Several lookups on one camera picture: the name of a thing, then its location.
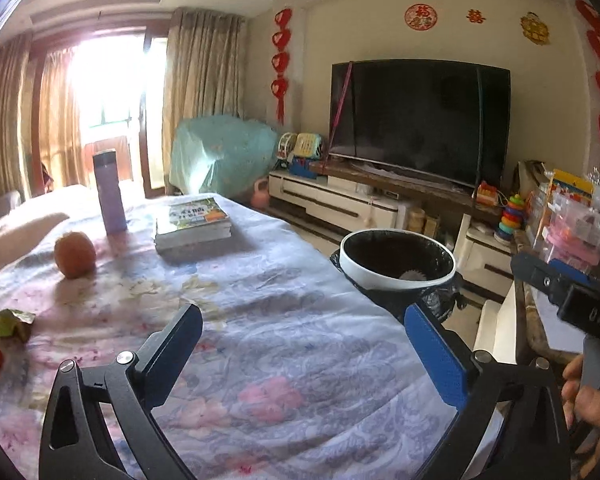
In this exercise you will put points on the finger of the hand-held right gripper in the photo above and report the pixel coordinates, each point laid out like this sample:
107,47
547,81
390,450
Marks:
545,275

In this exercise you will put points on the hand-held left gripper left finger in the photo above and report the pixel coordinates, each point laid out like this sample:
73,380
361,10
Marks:
177,345

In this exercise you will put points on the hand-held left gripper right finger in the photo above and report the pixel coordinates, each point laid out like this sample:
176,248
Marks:
435,357

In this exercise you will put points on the white bin with black bag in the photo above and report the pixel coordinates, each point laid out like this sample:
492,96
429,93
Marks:
395,280

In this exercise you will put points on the marble side table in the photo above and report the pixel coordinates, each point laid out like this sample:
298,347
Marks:
535,330

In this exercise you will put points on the white stool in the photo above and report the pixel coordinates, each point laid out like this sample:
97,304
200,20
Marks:
495,332

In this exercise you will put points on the pile of clear toy boxes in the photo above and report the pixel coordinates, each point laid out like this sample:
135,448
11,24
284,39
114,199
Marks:
570,215

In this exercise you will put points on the red toy phone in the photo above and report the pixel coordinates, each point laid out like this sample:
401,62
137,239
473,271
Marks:
487,194

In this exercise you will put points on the stack of picture books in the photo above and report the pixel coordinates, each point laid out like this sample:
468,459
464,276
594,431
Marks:
192,225

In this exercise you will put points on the orange fruit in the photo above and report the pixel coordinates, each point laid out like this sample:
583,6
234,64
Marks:
75,256

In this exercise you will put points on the purple thermos bottle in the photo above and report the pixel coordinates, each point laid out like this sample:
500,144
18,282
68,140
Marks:
110,195

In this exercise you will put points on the green jelly cup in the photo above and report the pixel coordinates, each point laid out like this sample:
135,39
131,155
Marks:
10,325

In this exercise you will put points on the white television cabinet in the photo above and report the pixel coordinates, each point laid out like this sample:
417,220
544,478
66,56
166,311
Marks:
340,197

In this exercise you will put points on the teal covered armchair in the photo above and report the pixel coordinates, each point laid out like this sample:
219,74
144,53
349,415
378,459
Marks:
220,157

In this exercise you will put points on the light sofa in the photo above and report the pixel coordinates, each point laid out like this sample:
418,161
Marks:
25,225

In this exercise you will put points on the black television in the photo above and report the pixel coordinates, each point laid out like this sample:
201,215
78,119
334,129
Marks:
420,120

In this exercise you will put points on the white round baby toy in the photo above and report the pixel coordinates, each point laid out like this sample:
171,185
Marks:
287,146

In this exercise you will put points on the yellow green toy box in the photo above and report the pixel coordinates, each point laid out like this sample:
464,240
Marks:
310,145

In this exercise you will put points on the beige curtain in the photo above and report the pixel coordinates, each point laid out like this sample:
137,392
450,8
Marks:
202,90
20,120

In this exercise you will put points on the thin pink rod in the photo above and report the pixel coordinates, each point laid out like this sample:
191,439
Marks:
342,110

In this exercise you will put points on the gold figure wall decal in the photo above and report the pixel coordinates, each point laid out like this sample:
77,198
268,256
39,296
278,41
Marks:
535,27

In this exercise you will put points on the red character wall decal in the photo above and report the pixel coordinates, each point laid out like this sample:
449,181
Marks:
476,16

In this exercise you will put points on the round red wall decal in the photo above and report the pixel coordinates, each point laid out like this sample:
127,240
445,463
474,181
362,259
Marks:
420,16

